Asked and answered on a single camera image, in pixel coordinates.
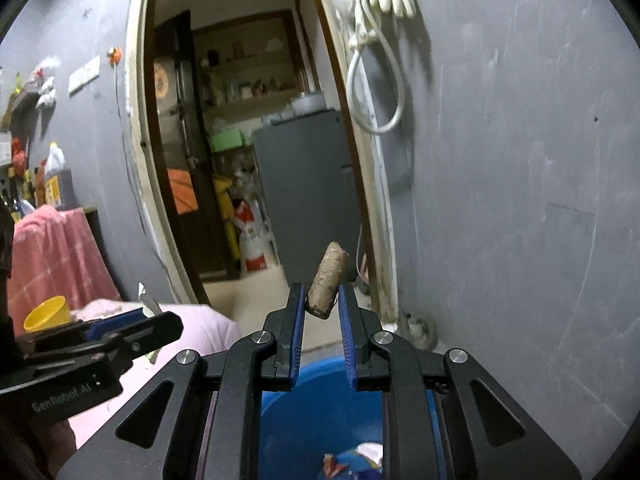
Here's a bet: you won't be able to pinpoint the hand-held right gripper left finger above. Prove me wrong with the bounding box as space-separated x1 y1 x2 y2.
56 282 307 480

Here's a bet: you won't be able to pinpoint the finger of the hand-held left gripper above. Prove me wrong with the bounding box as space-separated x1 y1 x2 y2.
22 311 184 373
15 307 151 356

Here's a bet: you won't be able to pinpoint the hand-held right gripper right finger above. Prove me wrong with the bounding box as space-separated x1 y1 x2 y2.
338 284 583 480

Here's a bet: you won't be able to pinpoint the pale torn wrapper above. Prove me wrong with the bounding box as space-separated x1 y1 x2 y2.
137 282 163 366

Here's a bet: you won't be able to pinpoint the brown root piece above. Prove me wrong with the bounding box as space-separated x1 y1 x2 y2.
306 241 351 321

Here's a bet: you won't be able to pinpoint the blue plastic bucket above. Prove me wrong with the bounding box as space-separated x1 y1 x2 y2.
260 357 448 480

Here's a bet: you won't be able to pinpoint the pink white wrapper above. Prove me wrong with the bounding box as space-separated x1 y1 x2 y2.
355 442 385 468

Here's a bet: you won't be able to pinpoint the red wrapper piece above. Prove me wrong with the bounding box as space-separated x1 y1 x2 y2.
322 452 349 479

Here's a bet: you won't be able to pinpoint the pink floral bedsheet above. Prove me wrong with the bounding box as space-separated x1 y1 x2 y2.
67 299 243 448

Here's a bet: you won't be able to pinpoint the yellow plastic bowl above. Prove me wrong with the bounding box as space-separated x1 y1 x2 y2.
23 296 72 333

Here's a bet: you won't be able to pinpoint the pink checked towel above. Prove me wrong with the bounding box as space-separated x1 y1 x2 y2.
7 205 123 336

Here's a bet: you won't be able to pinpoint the red and white bag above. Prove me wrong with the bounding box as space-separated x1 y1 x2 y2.
235 199 268 273

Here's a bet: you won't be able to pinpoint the dark wooden door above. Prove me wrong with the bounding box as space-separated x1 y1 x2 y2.
152 10 241 281

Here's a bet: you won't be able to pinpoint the yellow plastic bag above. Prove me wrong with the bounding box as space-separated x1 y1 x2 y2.
214 175 240 256

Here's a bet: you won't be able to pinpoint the orange paper sheet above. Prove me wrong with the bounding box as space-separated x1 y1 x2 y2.
167 169 199 214

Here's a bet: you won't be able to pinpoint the grey refrigerator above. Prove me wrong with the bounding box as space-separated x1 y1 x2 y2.
251 108 363 286

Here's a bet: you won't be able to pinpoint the large oil jug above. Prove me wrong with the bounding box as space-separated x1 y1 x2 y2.
42 141 76 209

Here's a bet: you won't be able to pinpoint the dark sauce bottle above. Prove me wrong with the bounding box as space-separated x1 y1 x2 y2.
5 170 24 222

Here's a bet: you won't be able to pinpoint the green box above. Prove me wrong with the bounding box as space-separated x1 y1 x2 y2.
209 130 247 153

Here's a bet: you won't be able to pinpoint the metal pot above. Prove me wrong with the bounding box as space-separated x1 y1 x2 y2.
290 91 327 115

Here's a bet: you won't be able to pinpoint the sunflower decoration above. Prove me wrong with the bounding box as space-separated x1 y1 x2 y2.
154 62 174 99

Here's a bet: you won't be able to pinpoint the white artificial flowers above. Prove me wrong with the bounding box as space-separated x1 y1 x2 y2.
32 57 62 109

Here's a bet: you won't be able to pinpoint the cream door frame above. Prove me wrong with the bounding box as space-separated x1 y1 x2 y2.
125 0 401 321

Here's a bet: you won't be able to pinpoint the white wall switch plate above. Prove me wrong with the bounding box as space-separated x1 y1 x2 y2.
67 57 101 96

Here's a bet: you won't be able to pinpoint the white hose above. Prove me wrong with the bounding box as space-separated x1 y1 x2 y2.
346 0 406 135

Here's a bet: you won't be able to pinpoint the wooden wall shelf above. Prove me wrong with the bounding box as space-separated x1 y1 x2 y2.
192 10 301 111

